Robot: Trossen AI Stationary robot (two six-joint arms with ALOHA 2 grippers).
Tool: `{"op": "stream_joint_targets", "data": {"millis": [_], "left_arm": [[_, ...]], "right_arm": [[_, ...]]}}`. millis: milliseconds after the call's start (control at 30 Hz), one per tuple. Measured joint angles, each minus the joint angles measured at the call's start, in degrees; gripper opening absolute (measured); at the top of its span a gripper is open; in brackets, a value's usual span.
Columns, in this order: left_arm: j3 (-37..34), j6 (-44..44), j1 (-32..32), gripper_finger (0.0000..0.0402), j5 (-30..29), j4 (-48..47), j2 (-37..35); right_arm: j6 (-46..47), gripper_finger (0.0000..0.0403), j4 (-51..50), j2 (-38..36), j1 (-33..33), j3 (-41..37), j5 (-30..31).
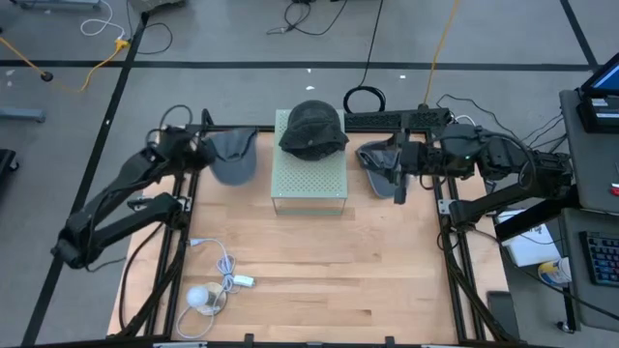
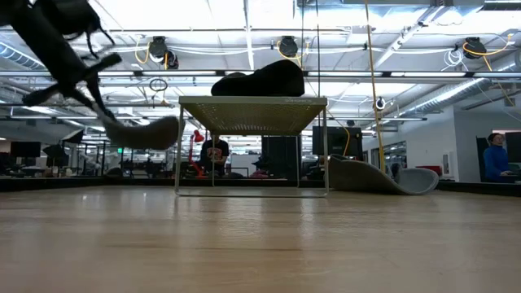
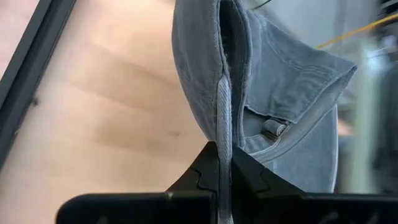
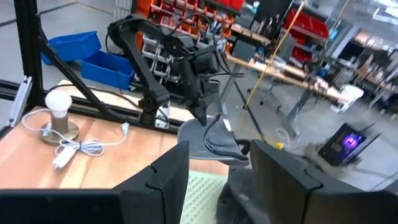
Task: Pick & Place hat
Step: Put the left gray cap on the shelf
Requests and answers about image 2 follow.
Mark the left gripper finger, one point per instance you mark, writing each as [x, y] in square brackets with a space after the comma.
[87, 101]
[99, 97]

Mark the grey baseball cap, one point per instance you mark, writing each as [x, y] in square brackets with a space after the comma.
[142, 134]
[366, 179]

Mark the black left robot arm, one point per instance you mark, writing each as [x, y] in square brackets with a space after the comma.
[61, 16]

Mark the red desk lamp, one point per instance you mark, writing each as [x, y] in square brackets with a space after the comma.
[195, 150]

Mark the person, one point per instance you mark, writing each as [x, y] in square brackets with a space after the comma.
[496, 160]
[215, 154]

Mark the green perforated metal rack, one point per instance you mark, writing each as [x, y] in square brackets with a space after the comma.
[252, 114]

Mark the black monitor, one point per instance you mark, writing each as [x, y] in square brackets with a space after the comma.
[337, 141]

